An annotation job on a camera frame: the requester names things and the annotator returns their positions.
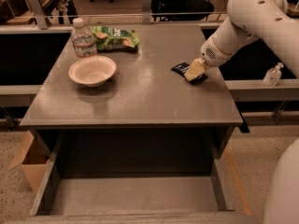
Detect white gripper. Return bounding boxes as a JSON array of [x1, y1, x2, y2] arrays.
[[184, 37, 232, 82]]

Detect dark blue rxbar wrapper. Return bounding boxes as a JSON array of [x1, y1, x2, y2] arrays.
[[171, 63, 207, 84]]

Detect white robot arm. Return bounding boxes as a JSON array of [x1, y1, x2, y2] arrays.
[[185, 0, 299, 224]]

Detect open grey top drawer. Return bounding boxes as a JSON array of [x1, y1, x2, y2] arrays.
[[7, 130, 257, 224]]

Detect grey cabinet desk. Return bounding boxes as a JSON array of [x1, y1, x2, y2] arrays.
[[21, 22, 242, 150]]

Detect green snack chip bag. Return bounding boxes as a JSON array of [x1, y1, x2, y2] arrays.
[[91, 26, 139, 52]]

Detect white paper bowl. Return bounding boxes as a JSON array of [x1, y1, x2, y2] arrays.
[[68, 56, 117, 87]]

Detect clear plastic water bottle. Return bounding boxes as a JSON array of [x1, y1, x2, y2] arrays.
[[71, 18, 97, 58]]

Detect metal railing with posts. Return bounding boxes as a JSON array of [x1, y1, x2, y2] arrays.
[[0, 0, 227, 34]]

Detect brown cardboard box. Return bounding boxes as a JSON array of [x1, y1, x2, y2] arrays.
[[7, 131, 50, 193]]

